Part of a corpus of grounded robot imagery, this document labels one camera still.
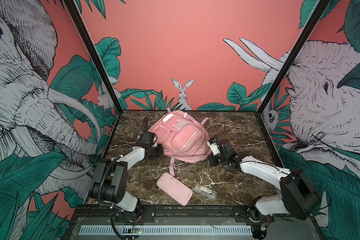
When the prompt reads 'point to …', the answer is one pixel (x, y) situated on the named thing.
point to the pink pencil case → (175, 189)
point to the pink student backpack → (184, 137)
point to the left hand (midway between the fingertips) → (164, 149)
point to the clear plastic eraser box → (205, 191)
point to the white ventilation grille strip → (169, 230)
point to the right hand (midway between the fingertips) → (207, 155)
